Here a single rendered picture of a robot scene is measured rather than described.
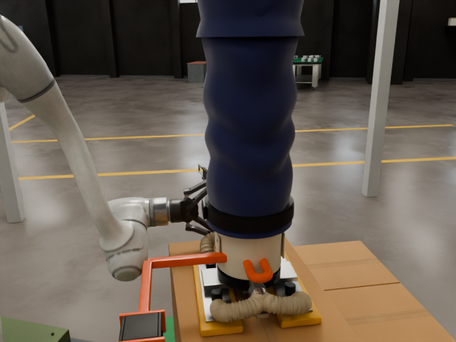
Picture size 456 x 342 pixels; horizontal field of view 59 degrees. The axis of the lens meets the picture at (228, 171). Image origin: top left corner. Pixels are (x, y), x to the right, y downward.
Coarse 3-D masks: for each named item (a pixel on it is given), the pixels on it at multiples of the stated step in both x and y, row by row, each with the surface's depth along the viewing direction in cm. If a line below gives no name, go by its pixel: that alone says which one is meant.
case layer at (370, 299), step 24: (312, 264) 197; (336, 264) 196; (360, 264) 196; (336, 288) 178; (360, 288) 177; (384, 288) 177; (360, 312) 162; (384, 312) 162; (408, 312) 162; (360, 336) 150; (384, 336) 149; (408, 336) 149; (432, 336) 149
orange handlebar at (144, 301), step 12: (216, 252) 102; (144, 264) 97; (156, 264) 98; (168, 264) 99; (180, 264) 99; (192, 264) 100; (264, 264) 96; (144, 276) 92; (252, 276) 92; (264, 276) 92; (144, 288) 88; (144, 300) 84
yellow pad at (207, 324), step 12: (204, 264) 118; (216, 264) 118; (228, 288) 108; (204, 300) 102; (228, 300) 102; (204, 312) 98; (204, 324) 94; (216, 324) 94; (228, 324) 94; (240, 324) 94; (204, 336) 93
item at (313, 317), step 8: (296, 272) 115; (272, 288) 107; (280, 288) 106; (288, 288) 103; (296, 288) 106; (304, 288) 107; (280, 296) 103; (312, 304) 101; (312, 312) 98; (280, 320) 96; (288, 320) 95; (296, 320) 96; (304, 320) 96; (312, 320) 96; (320, 320) 96
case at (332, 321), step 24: (192, 288) 111; (312, 288) 111; (192, 312) 102; (336, 312) 101; (192, 336) 94; (216, 336) 94; (240, 336) 94; (264, 336) 94; (288, 336) 93; (312, 336) 93; (336, 336) 93
